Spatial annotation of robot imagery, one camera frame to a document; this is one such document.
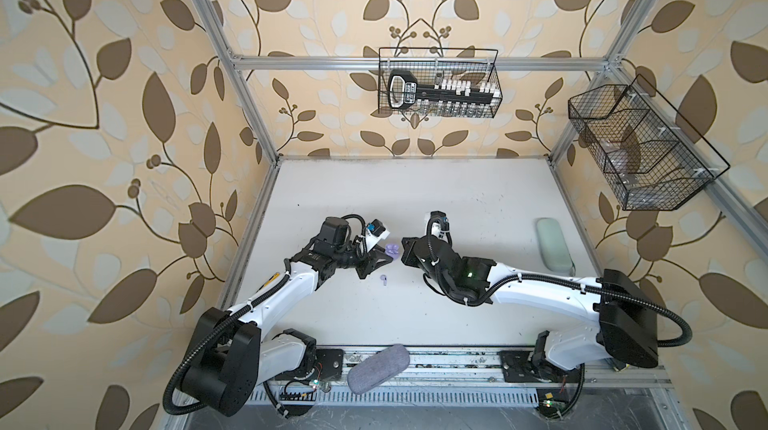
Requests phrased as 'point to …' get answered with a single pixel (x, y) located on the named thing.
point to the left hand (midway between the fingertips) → (389, 253)
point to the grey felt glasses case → (378, 369)
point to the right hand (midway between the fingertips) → (401, 244)
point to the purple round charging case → (392, 250)
